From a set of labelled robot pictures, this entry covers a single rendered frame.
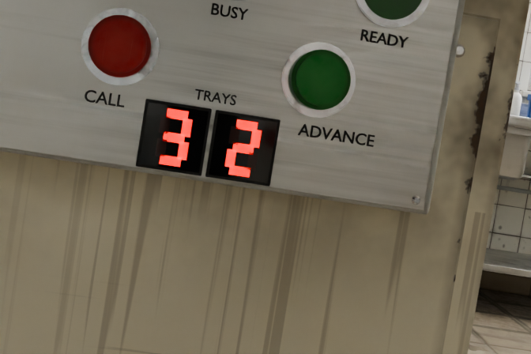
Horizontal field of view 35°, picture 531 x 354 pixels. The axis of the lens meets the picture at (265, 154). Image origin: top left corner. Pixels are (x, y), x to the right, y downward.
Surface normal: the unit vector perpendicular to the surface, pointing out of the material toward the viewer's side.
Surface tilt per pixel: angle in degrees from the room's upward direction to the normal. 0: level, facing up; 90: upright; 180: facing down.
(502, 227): 90
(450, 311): 90
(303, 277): 90
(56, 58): 90
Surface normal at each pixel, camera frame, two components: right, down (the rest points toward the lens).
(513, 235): 0.04, 0.06
